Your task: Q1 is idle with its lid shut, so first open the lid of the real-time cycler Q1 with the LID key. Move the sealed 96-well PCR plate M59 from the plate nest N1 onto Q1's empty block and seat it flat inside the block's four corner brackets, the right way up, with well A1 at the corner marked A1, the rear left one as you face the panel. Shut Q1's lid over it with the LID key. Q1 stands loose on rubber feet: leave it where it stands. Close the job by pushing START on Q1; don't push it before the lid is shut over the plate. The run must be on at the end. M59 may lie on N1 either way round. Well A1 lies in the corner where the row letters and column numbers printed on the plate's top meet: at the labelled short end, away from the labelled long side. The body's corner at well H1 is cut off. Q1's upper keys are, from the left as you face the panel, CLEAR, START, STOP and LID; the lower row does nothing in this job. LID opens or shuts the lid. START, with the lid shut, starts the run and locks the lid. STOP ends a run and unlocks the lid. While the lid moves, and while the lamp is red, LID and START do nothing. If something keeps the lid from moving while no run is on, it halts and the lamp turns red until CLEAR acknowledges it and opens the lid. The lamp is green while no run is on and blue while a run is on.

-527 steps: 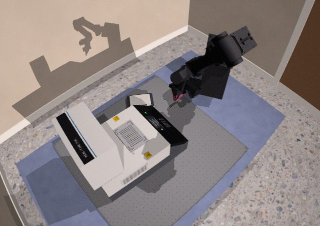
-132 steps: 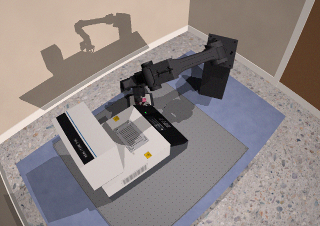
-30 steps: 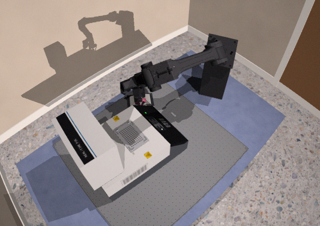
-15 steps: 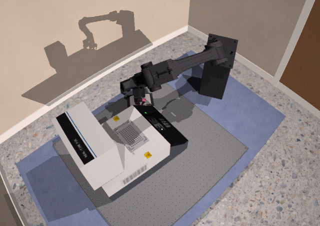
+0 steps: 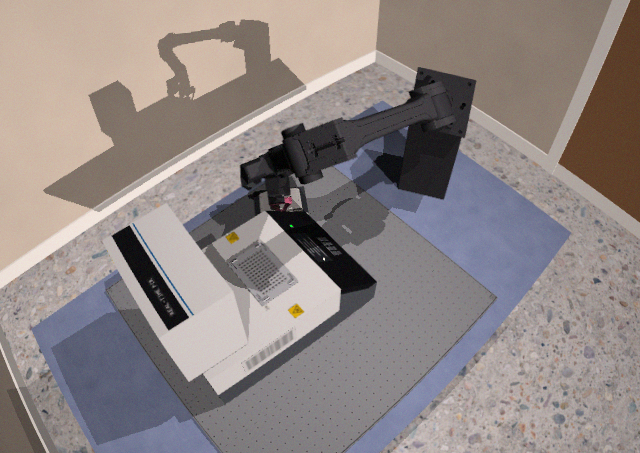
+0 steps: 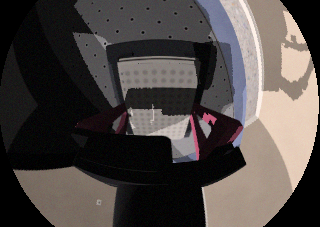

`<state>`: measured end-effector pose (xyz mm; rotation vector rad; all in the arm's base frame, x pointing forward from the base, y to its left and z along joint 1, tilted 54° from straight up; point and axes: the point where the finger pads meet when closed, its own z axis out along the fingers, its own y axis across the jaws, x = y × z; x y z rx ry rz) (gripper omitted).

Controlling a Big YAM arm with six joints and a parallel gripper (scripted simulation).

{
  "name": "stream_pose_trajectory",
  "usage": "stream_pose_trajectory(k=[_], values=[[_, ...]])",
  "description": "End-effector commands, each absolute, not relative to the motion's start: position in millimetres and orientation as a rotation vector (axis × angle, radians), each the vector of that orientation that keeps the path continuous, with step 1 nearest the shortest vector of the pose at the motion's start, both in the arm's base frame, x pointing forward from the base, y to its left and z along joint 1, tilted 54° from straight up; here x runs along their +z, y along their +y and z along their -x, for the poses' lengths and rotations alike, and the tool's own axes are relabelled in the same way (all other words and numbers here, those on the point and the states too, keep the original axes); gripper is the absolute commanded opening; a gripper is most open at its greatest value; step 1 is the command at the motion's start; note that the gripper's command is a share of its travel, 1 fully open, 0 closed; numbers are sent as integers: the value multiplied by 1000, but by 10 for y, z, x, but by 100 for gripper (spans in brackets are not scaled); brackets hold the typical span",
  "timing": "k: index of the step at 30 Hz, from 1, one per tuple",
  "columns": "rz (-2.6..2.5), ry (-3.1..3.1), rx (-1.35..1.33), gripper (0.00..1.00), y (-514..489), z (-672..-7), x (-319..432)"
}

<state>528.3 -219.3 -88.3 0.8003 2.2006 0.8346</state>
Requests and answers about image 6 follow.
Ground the black and white benchtop lab instrument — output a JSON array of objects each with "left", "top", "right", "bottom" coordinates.
[{"left": 0, "top": 5, "right": 101, "bottom": 170}]

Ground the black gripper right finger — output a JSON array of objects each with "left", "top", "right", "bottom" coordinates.
[{"left": 190, "top": 102, "right": 243, "bottom": 160}]

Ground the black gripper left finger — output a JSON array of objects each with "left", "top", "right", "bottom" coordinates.
[{"left": 75, "top": 102, "right": 129, "bottom": 135}]

